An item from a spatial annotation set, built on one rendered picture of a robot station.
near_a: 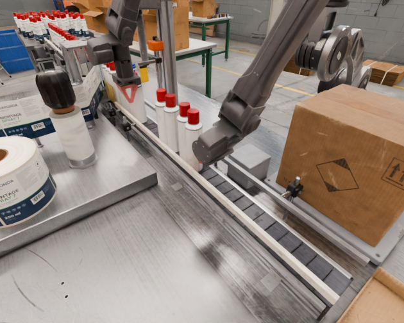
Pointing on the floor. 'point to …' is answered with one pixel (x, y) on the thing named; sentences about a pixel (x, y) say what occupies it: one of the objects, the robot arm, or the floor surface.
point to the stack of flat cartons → (296, 68)
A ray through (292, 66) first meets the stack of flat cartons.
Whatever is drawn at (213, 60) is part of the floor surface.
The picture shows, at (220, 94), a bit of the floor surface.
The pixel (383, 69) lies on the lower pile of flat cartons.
